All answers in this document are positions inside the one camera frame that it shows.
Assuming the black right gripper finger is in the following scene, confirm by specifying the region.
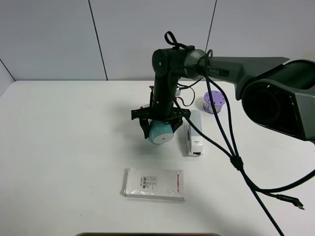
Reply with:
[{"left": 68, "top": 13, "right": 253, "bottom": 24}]
[{"left": 170, "top": 119, "right": 183, "bottom": 133}]

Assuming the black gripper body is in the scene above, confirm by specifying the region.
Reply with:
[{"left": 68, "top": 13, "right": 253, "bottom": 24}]
[{"left": 131, "top": 86, "right": 191, "bottom": 123}]

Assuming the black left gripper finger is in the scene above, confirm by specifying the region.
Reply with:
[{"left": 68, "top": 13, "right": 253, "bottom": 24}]
[{"left": 139, "top": 118, "right": 150, "bottom": 139}]

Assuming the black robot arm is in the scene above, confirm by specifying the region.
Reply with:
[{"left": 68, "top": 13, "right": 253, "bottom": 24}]
[{"left": 131, "top": 46, "right": 315, "bottom": 142}]

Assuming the white grey stapler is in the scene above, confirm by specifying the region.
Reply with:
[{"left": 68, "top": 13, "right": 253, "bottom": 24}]
[{"left": 184, "top": 110, "right": 204, "bottom": 156}]

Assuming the red capped whiteboard marker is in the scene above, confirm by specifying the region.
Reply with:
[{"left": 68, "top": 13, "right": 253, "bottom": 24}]
[{"left": 140, "top": 104, "right": 150, "bottom": 109}]

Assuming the purple round air freshener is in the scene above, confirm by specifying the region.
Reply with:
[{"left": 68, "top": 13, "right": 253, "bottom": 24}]
[{"left": 203, "top": 90, "right": 226, "bottom": 114}]

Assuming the white flat cardboard box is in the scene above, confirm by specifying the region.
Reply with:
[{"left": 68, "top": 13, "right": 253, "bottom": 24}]
[{"left": 124, "top": 167, "right": 185, "bottom": 201}]

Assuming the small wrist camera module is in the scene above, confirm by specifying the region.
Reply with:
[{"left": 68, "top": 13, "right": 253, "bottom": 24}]
[{"left": 175, "top": 88, "right": 181, "bottom": 96}]

